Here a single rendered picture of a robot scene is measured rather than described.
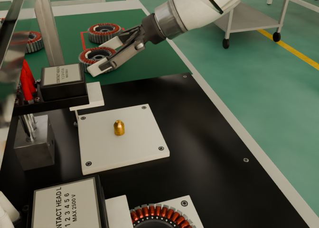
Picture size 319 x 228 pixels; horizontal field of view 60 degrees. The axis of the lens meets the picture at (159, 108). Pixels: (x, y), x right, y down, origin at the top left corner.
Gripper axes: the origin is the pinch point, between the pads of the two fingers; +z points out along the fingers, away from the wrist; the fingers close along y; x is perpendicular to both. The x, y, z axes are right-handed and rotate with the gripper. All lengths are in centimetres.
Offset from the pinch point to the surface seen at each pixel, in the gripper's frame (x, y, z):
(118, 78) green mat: -5.1, -6.8, -4.5
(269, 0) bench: -136, 324, -95
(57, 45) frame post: 12.0, -18.5, -3.5
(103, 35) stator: 1.7, 14.9, 1.1
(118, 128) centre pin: -3.4, -32.9, -11.2
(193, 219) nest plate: -11, -49, -22
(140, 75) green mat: -7.9, -4.7, -9.5
